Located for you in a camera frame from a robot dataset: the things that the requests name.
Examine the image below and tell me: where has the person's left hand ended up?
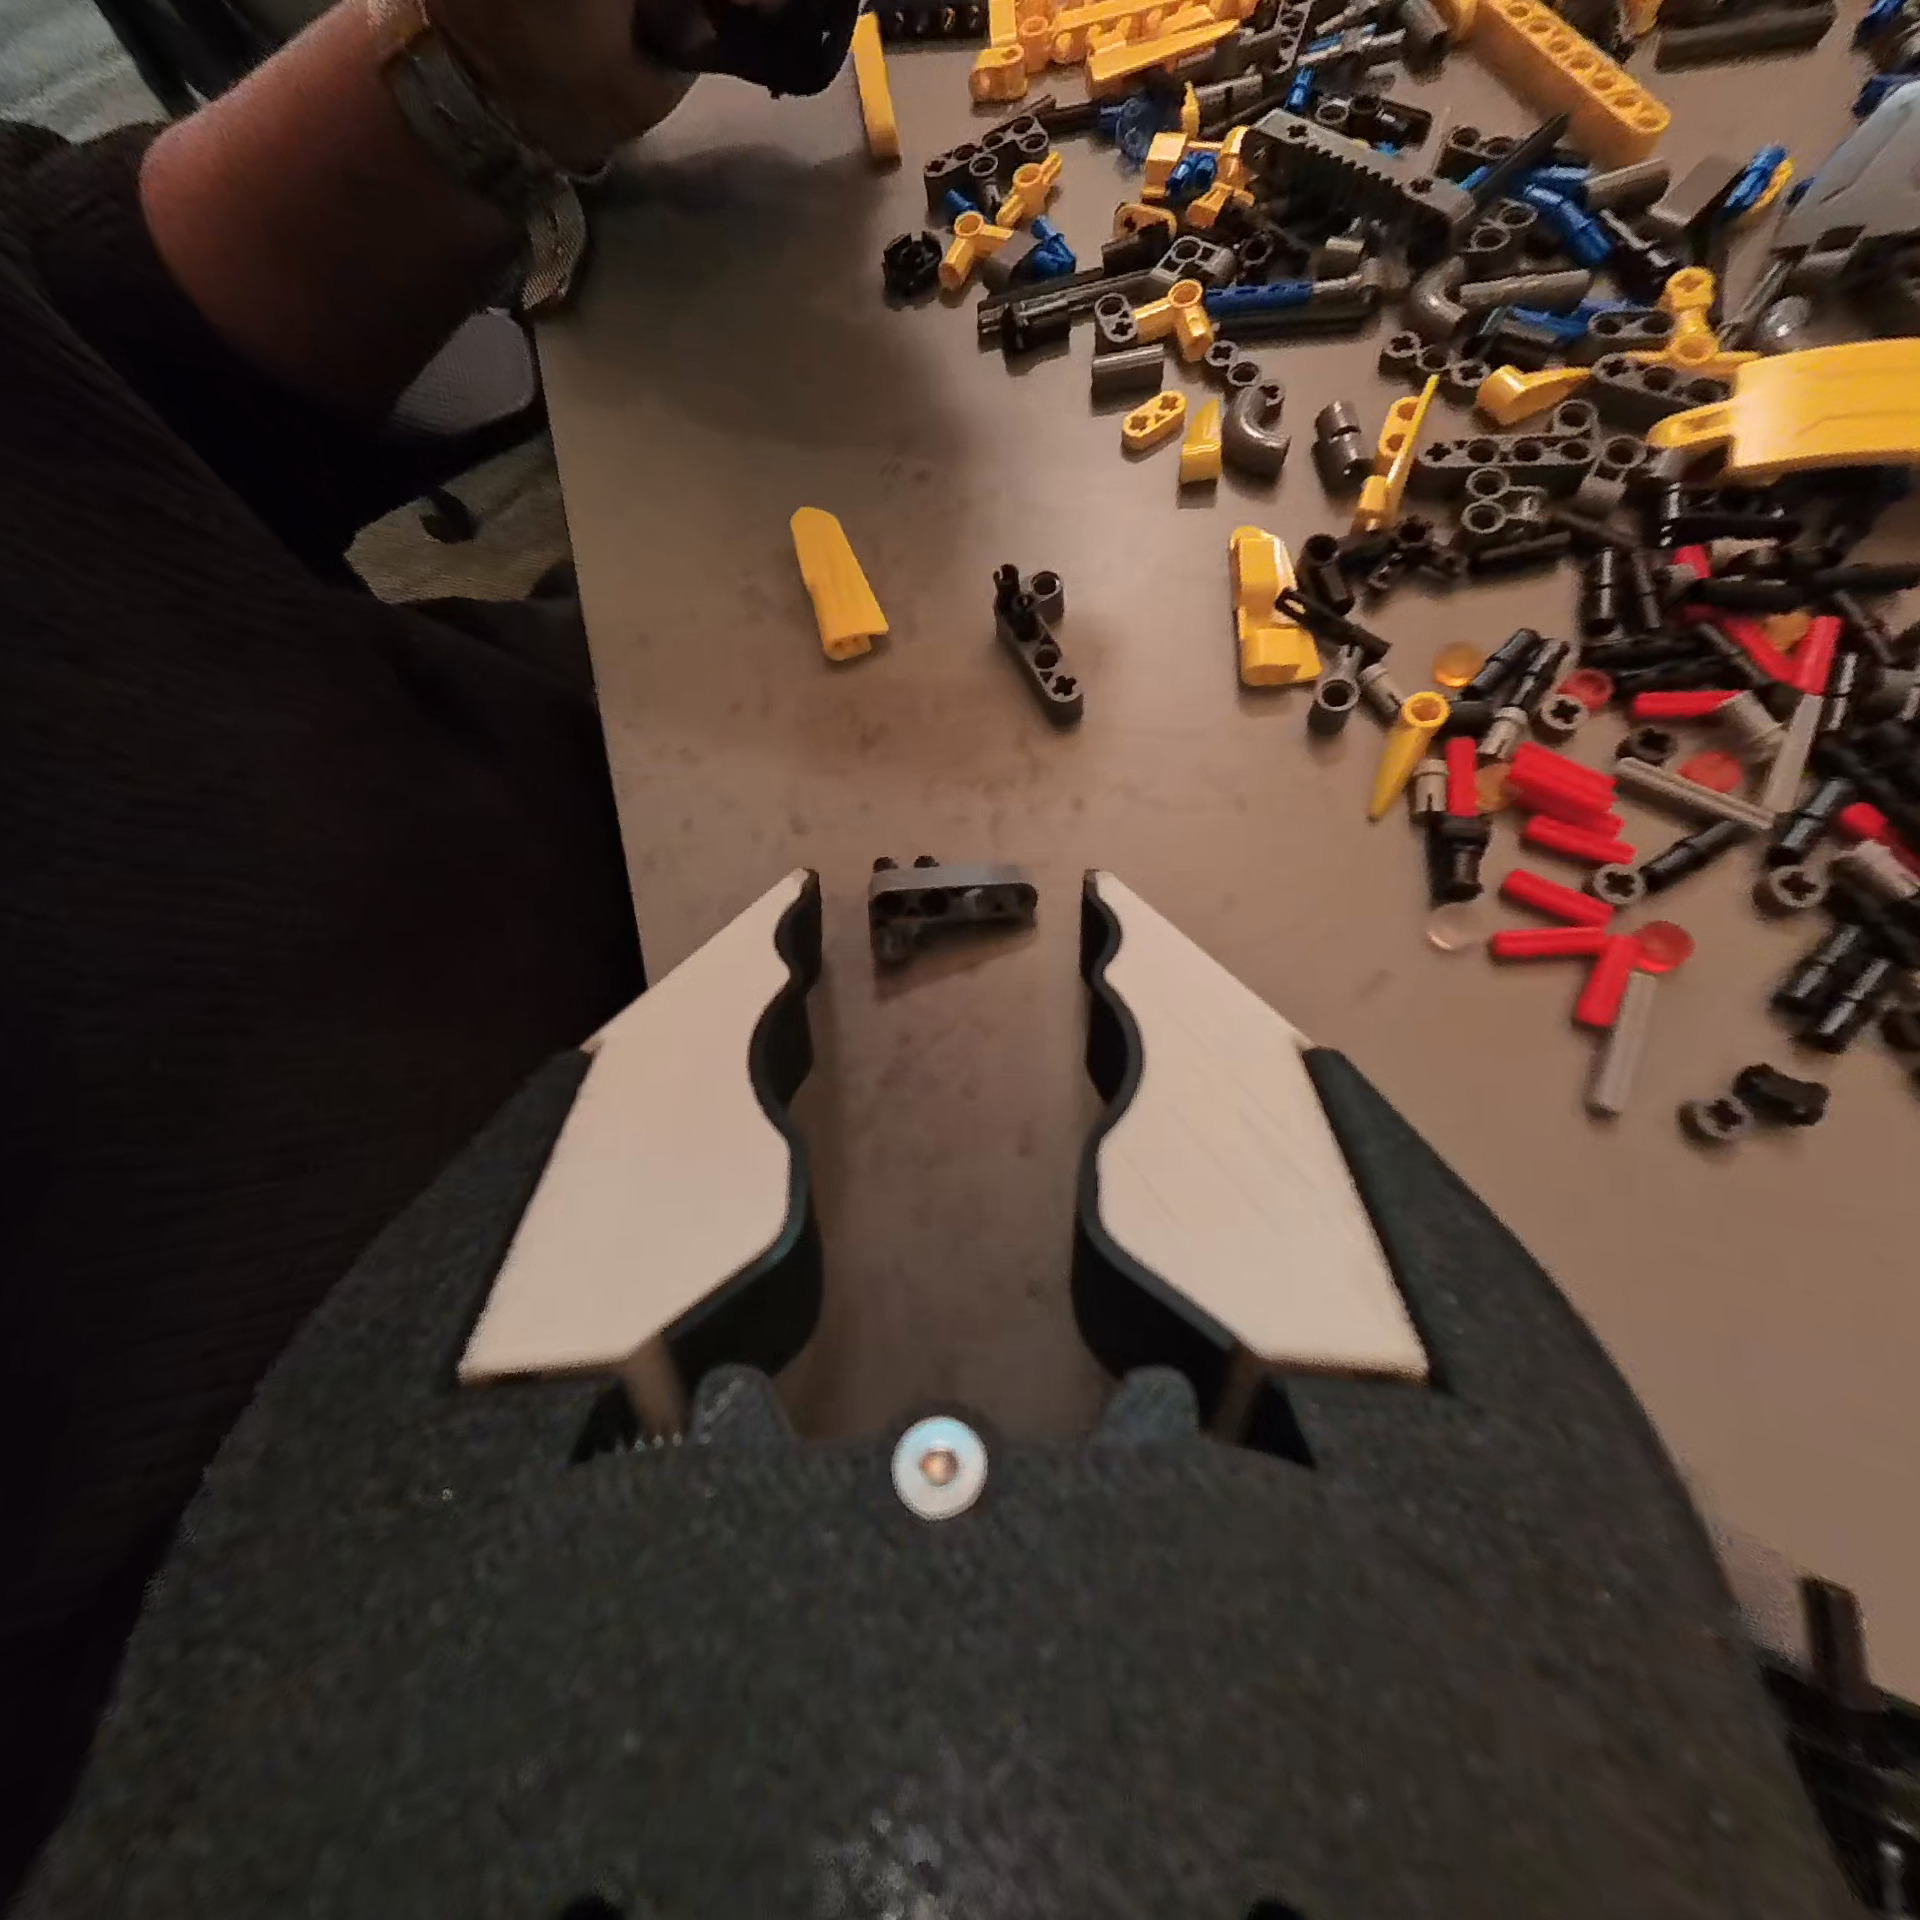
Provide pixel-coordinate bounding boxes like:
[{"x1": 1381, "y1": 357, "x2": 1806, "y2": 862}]
[{"x1": 427, "y1": 0, "x2": 711, "y2": 175}]

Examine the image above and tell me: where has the pile of toy building parts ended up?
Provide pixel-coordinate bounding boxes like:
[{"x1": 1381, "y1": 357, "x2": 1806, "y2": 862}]
[{"x1": 877, "y1": 0, "x2": 1920, "y2": 1157}]

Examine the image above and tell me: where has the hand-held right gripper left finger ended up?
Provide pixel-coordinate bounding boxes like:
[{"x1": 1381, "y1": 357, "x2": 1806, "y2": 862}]
[{"x1": 457, "y1": 866, "x2": 827, "y2": 1430}]

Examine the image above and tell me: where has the grey wrist band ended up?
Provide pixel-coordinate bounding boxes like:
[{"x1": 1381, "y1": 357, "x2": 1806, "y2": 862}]
[{"x1": 376, "y1": 27, "x2": 589, "y2": 314}]

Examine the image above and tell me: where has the blue grey toy panel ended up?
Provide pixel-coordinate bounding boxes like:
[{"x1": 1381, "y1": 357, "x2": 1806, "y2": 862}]
[{"x1": 1769, "y1": 82, "x2": 1920, "y2": 279}]

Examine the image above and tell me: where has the yellow curved wedge piece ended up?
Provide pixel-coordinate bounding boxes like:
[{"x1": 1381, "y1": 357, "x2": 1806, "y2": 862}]
[{"x1": 791, "y1": 507, "x2": 889, "y2": 662}]

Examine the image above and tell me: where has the person's left forearm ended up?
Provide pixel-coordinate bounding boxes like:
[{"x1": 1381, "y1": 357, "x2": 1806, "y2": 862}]
[{"x1": 136, "y1": 37, "x2": 527, "y2": 407}]

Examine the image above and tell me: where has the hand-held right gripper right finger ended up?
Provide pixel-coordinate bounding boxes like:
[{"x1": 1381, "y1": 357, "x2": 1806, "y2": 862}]
[{"x1": 1071, "y1": 866, "x2": 1433, "y2": 1437}]

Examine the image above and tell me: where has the grey angled beam with pins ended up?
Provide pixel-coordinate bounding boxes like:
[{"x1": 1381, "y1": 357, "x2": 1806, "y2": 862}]
[{"x1": 867, "y1": 855, "x2": 1040, "y2": 964}]

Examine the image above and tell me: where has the long yellow bar piece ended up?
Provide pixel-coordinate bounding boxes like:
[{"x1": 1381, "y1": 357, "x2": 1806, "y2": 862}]
[{"x1": 853, "y1": 12, "x2": 903, "y2": 166}]

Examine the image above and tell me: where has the person's torso in dark sweater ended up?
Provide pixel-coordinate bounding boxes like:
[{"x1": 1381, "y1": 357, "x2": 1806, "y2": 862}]
[{"x1": 0, "y1": 118, "x2": 647, "y2": 1727}]

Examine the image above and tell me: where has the dark grey beam with pins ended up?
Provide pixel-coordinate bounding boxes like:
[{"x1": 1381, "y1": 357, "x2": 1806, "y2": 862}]
[{"x1": 990, "y1": 565, "x2": 1086, "y2": 730}]

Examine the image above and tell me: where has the large yellow curved panel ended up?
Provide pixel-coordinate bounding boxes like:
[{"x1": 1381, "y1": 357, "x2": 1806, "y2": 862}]
[{"x1": 1648, "y1": 338, "x2": 1920, "y2": 484}]

